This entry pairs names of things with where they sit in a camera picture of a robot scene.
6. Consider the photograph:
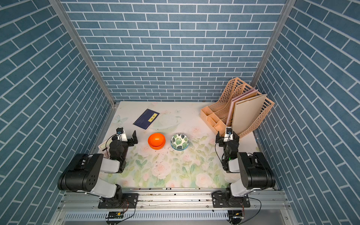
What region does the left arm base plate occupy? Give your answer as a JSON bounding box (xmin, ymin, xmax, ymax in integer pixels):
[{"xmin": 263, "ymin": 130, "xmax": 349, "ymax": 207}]
[{"xmin": 98, "ymin": 193, "xmax": 139, "ymax": 209}]

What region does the orange bowl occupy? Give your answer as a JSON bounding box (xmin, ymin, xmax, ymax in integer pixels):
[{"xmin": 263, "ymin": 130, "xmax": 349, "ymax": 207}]
[
  {"xmin": 148, "ymin": 133, "xmax": 166, "ymax": 146},
  {"xmin": 149, "ymin": 143, "xmax": 165, "ymax": 150}
]

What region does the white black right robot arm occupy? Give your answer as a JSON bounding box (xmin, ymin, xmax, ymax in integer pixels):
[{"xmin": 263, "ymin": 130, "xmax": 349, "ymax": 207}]
[{"xmin": 216, "ymin": 130, "xmax": 276, "ymax": 201}]

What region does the orange plastic file rack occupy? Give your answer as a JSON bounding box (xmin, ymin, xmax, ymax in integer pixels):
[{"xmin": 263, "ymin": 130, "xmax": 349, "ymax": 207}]
[{"xmin": 200, "ymin": 77, "xmax": 275, "ymax": 138}]

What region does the green circuit board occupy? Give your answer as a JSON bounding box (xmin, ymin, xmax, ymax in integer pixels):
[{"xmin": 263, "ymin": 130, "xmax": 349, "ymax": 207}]
[{"xmin": 106, "ymin": 211, "xmax": 124, "ymax": 220}]

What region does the aluminium corner post left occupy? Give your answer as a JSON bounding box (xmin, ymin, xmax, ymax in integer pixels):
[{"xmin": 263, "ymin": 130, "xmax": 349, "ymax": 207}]
[{"xmin": 49, "ymin": 0, "xmax": 116, "ymax": 107}]

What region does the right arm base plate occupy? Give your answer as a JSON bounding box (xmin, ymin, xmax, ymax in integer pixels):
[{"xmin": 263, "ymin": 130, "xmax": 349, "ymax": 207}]
[{"xmin": 211, "ymin": 191, "xmax": 250, "ymax": 208}]

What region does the floral table mat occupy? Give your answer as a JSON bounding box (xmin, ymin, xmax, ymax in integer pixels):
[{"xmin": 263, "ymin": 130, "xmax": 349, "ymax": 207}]
[{"xmin": 99, "ymin": 133, "xmax": 241, "ymax": 188}]

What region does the aluminium corner post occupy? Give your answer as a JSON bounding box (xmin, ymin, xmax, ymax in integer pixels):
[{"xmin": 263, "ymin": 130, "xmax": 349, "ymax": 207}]
[
  {"xmin": 49, "ymin": 0, "xmax": 116, "ymax": 107},
  {"xmin": 250, "ymin": 0, "xmax": 296, "ymax": 87}
]

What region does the aluminium corner post right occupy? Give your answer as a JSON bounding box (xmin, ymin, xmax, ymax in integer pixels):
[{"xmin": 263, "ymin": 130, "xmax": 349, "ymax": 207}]
[{"xmin": 250, "ymin": 0, "xmax": 296, "ymax": 87}]

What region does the dark blue book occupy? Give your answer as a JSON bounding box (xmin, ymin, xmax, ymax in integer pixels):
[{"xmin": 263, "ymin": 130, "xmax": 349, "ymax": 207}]
[{"xmin": 133, "ymin": 109, "xmax": 159, "ymax": 130}]

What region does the beige folder front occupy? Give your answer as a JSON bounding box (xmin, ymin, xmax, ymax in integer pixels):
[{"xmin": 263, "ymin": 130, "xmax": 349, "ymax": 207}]
[{"xmin": 232, "ymin": 94, "xmax": 267, "ymax": 136}]

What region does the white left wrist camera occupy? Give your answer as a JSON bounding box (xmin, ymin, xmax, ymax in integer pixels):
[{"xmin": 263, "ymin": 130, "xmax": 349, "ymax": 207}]
[{"xmin": 116, "ymin": 127, "xmax": 128, "ymax": 142}]

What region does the pink folder behind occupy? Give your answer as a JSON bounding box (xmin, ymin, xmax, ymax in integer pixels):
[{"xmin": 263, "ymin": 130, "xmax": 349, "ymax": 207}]
[{"xmin": 226, "ymin": 88, "xmax": 258, "ymax": 127}]

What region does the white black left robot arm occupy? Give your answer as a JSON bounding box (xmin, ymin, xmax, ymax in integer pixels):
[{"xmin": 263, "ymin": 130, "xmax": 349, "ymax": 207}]
[{"xmin": 57, "ymin": 127, "xmax": 138, "ymax": 200}]

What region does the aluminium front rail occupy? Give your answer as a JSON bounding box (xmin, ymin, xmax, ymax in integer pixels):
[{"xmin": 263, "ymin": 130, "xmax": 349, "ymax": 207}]
[{"xmin": 57, "ymin": 188, "xmax": 290, "ymax": 212}]

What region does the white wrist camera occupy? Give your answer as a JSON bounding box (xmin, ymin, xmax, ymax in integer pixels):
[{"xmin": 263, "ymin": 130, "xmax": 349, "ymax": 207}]
[
  {"xmin": 116, "ymin": 127, "xmax": 128, "ymax": 142},
  {"xmin": 224, "ymin": 127, "xmax": 233, "ymax": 142}
]

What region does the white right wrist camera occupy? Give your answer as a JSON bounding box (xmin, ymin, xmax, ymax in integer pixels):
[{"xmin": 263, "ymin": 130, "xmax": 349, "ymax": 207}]
[{"xmin": 224, "ymin": 127, "xmax": 233, "ymax": 142}]

